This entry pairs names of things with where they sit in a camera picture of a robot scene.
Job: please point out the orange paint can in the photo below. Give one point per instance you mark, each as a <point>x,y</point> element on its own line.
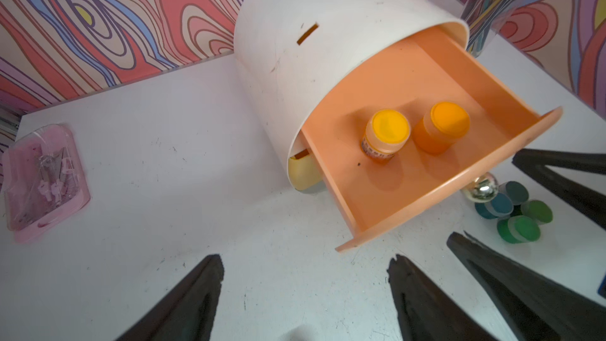
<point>385,134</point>
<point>440,128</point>

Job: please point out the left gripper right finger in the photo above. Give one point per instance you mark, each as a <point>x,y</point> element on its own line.
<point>425,312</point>

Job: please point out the white round drawer cabinet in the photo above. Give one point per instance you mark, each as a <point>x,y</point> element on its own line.
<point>291,53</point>

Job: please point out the yellow drawer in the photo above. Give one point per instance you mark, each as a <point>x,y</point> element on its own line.
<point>304,171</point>

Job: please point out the peach top drawer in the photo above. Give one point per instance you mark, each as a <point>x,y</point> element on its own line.
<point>411,77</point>

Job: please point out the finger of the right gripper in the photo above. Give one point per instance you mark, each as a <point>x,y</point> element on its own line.
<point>534,307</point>
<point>538,164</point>

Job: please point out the pink plastic tray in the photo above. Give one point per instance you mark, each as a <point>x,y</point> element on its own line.
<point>44,182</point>

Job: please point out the teal paint can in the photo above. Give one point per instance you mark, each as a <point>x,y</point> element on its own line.
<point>500,206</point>
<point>515,191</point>

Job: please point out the green paint can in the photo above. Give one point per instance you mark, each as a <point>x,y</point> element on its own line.
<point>537,210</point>
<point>519,229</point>

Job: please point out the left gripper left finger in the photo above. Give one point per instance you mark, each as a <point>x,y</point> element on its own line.
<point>188,311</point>

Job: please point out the green paint can right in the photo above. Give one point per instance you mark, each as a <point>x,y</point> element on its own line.
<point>537,210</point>

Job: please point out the green paint can lower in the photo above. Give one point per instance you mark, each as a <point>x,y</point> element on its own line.
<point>519,229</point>

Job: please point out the teal paint can right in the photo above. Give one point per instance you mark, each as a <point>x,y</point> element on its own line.
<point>515,191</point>

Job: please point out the teal paint can left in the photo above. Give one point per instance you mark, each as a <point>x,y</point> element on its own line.
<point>500,206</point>

